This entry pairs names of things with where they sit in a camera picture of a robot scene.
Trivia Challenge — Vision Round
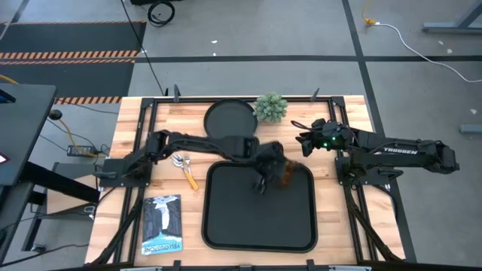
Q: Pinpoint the yellow cable by desk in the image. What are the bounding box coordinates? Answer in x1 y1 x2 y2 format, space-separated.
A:
58 118 99 158

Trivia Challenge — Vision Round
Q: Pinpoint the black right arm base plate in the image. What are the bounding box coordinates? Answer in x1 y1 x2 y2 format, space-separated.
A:
334 156 404 187

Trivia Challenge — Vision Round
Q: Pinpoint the coiled black floor cable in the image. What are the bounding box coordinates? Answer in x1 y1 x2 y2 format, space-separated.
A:
147 0 176 28

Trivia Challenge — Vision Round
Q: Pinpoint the grey metal desk leg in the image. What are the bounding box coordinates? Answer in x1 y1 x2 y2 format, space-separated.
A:
421 0 482 35

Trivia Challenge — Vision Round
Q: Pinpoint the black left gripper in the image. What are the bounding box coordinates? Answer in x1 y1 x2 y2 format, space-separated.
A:
251 141 289 196

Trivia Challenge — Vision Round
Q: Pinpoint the black metal table frame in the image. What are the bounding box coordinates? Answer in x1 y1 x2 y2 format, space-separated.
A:
90 96 406 265

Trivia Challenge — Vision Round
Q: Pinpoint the white floor cable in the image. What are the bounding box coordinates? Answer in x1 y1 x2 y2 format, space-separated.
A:
374 22 482 84

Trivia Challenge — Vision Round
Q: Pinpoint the black rectangular plastic tray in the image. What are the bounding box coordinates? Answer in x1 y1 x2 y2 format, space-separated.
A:
201 160 319 254

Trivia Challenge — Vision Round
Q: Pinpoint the long black floor cable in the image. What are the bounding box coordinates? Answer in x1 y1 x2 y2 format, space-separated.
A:
120 0 167 97

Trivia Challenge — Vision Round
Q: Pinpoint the orange-handled metal fork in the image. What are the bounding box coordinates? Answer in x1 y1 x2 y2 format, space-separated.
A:
182 154 194 178

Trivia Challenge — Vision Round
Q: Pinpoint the yellow cable with plug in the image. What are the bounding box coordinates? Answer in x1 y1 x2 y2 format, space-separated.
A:
360 0 377 26

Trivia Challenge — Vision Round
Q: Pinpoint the black round plate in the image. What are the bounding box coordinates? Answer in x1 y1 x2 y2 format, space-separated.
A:
203 98 259 141

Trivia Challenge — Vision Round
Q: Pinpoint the black side desk frame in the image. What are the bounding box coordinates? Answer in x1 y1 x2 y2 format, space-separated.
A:
0 161 102 260

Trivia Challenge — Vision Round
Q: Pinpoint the small green artificial plant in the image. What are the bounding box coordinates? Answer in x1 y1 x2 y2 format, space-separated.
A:
252 91 289 124

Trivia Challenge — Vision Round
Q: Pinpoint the Yellowstone waterfall picture book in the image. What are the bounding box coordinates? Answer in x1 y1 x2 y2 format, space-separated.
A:
141 193 184 257

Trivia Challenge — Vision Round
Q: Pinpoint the grey metal desk foot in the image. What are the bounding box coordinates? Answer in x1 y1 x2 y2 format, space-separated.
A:
459 123 482 135

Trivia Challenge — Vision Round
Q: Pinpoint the black side desk top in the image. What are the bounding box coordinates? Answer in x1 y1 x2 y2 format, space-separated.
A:
0 83 58 187

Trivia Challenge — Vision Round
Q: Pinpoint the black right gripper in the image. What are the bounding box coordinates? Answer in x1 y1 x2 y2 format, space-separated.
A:
294 118 355 158

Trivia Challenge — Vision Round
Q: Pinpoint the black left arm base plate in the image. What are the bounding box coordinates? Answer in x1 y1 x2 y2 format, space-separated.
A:
98 157 152 188

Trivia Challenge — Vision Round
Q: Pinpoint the black hazard-striped floor mat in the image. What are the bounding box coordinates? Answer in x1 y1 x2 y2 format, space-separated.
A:
0 20 148 59
0 59 136 105

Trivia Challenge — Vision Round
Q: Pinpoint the amber translucent cup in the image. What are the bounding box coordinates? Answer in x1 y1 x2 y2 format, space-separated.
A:
276 160 303 189

